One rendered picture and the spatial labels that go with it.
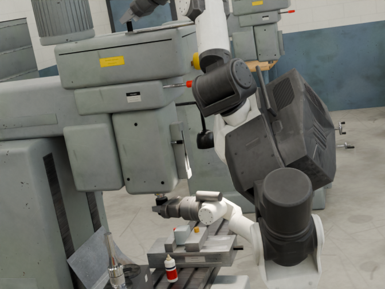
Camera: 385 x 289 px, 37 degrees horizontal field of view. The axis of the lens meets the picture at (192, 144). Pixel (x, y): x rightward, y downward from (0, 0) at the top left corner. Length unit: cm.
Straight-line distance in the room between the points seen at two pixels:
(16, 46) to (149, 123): 577
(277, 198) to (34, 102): 114
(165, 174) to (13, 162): 55
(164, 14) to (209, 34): 726
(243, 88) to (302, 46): 699
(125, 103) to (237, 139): 54
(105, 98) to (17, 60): 566
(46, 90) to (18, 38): 561
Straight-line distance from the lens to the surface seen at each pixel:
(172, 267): 227
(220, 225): 274
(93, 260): 241
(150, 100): 196
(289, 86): 162
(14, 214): 223
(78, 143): 212
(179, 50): 189
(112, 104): 202
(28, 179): 214
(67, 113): 212
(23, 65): 774
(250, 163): 154
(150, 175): 206
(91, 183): 215
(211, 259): 234
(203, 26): 164
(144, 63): 193
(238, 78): 152
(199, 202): 208
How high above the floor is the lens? 199
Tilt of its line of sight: 15 degrees down
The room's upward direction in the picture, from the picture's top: 9 degrees counter-clockwise
